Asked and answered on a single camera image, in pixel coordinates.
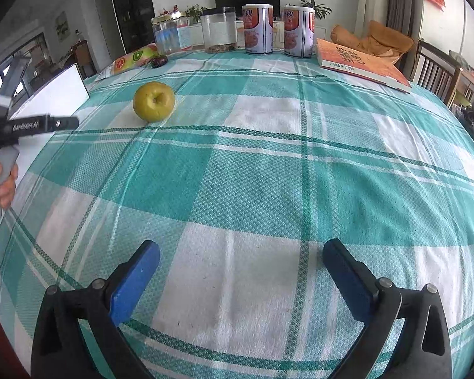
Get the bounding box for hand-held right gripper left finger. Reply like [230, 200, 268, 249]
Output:
[31, 240, 161, 379]

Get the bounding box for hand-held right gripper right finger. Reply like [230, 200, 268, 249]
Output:
[322, 239, 453, 379]

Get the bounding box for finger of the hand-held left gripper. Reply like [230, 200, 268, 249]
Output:
[45, 115, 80, 133]

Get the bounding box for small yellow-green apple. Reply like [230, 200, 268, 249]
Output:
[133, 81, 176, 122]

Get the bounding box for person's left hand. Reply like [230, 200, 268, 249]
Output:
[0, 153, 20, 210]

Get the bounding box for white foam board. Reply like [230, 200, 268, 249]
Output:
[0, 63, 90, 253]

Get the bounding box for wooden chair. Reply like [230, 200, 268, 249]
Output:
[410, 39, 463, 107]
[71, 39, 97, 80]

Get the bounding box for colourful printed packet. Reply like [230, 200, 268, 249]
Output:
[97, 43, 159, 81]

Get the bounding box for teal plaid tablecloth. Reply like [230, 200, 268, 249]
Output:
[0, 45, 474, 379]

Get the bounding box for dark display cabinet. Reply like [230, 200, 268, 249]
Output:
[107, 0, 155, 54]

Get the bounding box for glass jar with gold lid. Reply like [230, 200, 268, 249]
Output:
[151, 13, 193, 55]

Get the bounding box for red clothing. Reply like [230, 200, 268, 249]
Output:
[0, 299, 29, 379]

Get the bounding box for green potted plant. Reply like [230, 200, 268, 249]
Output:
[185, 5, 208, 24]

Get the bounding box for clear container with black lid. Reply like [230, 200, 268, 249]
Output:
[200, 7, 238, 54]

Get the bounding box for orange book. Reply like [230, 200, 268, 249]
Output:
[315, 38, 412, 94]

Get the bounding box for orange cloth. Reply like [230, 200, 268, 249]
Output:
[331, 20, 415, 68]

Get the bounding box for leafy green houseplant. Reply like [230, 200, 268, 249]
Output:
[296, 0, 332, 20]

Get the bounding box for grey and white curtains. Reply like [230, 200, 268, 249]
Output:
[357, 0, 423, 44]

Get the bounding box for framed wall picture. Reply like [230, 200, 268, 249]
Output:
[55, 11, 70, 42]

